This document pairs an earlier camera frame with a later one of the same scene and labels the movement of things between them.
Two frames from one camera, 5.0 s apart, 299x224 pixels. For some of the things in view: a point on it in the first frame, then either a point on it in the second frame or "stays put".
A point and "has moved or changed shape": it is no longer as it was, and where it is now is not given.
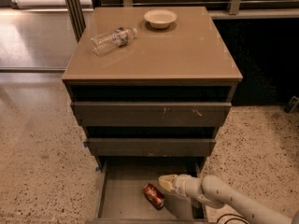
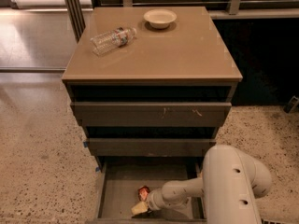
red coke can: x=154 y=196 has moved or changed shape
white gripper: x=181 y=183 → x=153 y=201
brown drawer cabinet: x=158 y=101 stays put
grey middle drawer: x=150 y=147 stays put
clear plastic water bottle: x=111 y=40 stays put
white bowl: x=160 y=19 stays put
